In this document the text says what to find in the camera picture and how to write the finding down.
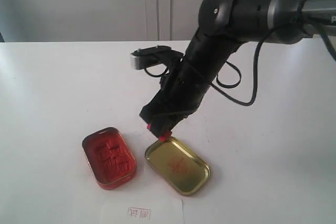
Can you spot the red plastic stamp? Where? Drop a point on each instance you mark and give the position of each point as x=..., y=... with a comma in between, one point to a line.
x=163, y=137

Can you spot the red ink pad tin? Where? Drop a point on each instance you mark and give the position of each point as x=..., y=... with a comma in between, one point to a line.
x=110, y=159

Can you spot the gold tin lid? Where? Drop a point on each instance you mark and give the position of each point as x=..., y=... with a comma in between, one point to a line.
x=178, y=165

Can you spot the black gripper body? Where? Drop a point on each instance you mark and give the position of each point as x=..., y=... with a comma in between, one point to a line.
x=180, y=94

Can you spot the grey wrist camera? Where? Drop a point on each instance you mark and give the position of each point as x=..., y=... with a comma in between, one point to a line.
x=153, y=56

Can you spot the white cabinet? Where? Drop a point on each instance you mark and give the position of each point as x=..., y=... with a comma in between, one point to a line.
x=98, y=20

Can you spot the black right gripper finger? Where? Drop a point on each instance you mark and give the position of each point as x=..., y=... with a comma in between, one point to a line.
x=149, y=111

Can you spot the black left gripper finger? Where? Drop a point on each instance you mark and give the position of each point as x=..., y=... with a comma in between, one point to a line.
x=163, y=122

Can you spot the white paper sheet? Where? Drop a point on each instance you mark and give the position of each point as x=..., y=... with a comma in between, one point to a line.
x=169, y=210

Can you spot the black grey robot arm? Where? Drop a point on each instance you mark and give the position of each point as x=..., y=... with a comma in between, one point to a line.
x=223, y=26

